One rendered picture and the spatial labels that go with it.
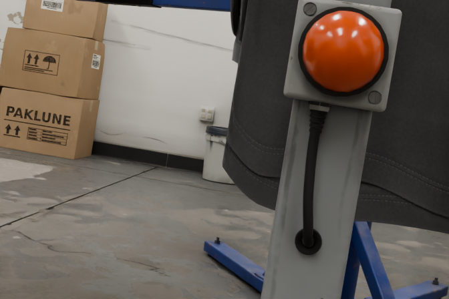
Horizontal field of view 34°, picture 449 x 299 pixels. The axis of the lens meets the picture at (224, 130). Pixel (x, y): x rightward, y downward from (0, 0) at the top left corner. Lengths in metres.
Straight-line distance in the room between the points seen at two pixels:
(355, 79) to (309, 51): 0.02
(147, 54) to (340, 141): 5.09
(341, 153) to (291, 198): 0.03
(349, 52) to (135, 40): 5.16
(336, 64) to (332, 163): 0.06
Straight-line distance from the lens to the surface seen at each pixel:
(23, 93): 5.21
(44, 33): 5.18
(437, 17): 0.66
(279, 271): 0.37
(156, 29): 5.44
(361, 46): 0.32
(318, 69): 0.33
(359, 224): 1.95
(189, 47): 5.38
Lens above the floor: 0.62
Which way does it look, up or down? 3 degrees down
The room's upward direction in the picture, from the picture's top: 9 degrees clockwise
